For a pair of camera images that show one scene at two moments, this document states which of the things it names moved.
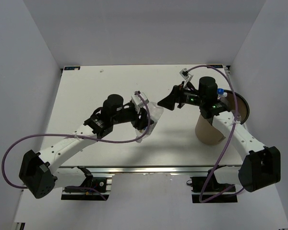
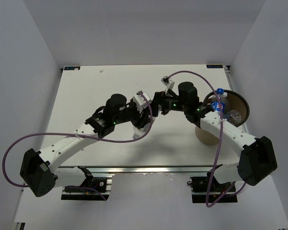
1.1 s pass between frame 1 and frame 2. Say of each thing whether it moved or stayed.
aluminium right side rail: stayed
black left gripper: stayed
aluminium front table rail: stayed
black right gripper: moved
